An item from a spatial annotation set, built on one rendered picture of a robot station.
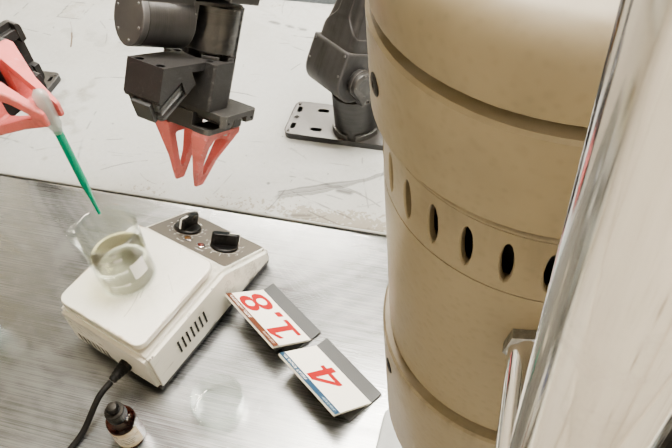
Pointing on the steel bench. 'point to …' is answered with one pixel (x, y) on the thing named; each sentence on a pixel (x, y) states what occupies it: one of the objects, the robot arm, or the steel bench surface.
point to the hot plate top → (151, 324)
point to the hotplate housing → (222, 282)
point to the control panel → (204, 240)
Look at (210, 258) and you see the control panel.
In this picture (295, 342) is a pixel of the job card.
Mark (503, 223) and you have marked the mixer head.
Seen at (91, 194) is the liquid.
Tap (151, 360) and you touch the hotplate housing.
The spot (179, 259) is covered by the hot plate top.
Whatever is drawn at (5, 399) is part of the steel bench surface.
